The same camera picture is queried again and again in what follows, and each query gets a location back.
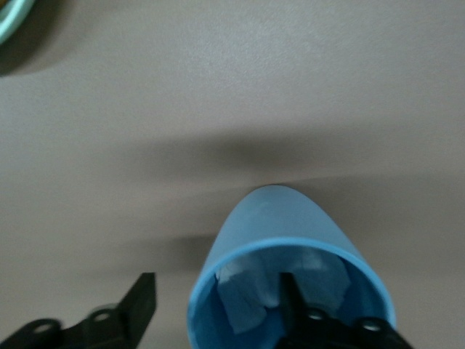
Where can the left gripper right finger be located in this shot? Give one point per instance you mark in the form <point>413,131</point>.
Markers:
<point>327,331</point>

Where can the mint green bowl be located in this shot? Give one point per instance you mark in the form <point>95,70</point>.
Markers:
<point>9,22</point>

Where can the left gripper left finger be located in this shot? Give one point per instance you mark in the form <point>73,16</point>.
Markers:
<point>109,323</point>

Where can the blue cup holding paper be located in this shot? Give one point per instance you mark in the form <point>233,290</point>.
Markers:
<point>276,221</point>

